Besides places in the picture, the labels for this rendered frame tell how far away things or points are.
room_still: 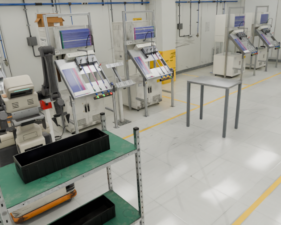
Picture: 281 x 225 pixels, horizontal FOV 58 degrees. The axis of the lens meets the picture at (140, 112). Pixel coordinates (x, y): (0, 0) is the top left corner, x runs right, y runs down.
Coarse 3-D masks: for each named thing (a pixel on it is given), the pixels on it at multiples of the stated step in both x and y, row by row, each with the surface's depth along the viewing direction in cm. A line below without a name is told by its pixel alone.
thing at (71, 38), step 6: (60, 30) 388; (66, 30) 391; (72, 30) 394; (78, 30) 400; (84, 30) 407; (60, 36) 389; (66, 36) 390; (72, 36) 396; (78, 36) 403; (84, 36) 410; (90, 36) 416; (66, 42) 393; (72, 42) 399; (78, 42) 405; (84, 42) 412; (90, 42) 419; (66, 48) 395
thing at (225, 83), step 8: (192, 80) 404; (200, 80) 401; (208, 80) 398; (216, 80) 396; (224, 80) 393; (232, 80) 391; (224, 88) 362; (240, 88) 388; (200, 96) 444; (240, 96) 395; (200, 104) 448; (224, 104) 369; (200, 112) 453; (224, 112) 373; (224, 120) 377; (224, 128) 381; (224, 136) 385
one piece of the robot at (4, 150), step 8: (40, 120) 273; (48, 128) 266; (0, 136) 239; (8, 136) 242; (0, 144) 239; (8, 144) 244; (0, 152) 241; (8, 152) 246; (16, 152) 250; (0, 160) 243; (8, 160) 248
